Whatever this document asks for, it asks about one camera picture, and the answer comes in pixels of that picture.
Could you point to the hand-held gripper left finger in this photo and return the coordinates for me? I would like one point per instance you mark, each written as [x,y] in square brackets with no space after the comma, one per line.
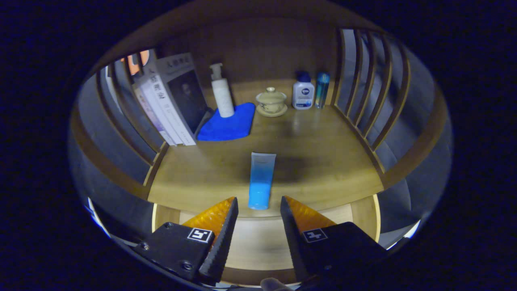
[222,250]

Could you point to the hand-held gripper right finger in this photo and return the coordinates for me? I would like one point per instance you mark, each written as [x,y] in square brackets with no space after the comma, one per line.
[293,242]

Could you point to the blue white cosmetic tube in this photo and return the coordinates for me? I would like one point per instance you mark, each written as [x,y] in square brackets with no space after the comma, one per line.
[260,182]

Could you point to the wooden countertop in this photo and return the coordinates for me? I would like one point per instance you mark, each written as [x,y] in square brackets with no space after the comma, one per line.
[323,161]

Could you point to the wooden cabinet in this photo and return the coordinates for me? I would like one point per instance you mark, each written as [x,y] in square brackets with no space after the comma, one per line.
[262,44]

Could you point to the blue cloth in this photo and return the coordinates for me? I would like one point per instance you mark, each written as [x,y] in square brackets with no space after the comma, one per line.
[226,127]

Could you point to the beige lidded teacup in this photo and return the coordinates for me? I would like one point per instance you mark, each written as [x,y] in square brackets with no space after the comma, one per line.
[271,103]

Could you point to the thin white book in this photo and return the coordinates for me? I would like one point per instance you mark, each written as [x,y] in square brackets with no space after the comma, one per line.
[164,121]

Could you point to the thin purple book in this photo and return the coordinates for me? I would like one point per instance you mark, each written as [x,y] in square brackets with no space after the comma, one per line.
[155,121]

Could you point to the white bottle with blue cap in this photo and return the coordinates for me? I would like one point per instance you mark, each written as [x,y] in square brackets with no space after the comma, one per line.
[303,95]

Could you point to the white pump bottle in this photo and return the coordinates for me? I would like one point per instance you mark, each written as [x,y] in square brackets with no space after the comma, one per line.
[223,97]

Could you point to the teal spray can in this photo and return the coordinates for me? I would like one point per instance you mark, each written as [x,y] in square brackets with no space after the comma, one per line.
[322,91]

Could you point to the thick book with dark cover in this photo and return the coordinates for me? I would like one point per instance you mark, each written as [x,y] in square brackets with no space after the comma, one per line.
[188,97]

